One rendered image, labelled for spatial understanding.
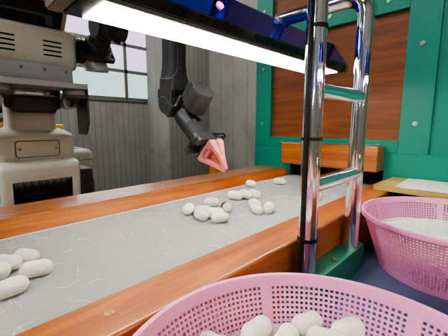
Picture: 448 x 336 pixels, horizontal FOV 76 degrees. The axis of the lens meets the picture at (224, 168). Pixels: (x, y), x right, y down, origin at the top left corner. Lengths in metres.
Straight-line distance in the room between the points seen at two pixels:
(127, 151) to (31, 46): 2.83
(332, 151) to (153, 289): 0.71
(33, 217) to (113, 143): 3.19
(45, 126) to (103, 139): 2.60
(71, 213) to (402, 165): 0.80
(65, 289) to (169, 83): 0.55
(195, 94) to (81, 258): 0.44
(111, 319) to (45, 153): 0.87
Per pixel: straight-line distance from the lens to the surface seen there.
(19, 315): 0.36
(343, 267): 0.49
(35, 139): 1.08
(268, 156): 1.10
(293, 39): 0.60
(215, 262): 0.34
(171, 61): 0.79
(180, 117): 0.76
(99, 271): 0.40
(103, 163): 3.72
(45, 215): 0.60
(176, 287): 0.30
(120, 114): 3.79
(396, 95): 0.93
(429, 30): 0.93
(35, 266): 0.41
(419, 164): 0.90
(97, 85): 3.69
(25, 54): 1.10
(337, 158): 0.90
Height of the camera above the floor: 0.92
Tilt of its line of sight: 9 degrees down
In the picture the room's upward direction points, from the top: straight up
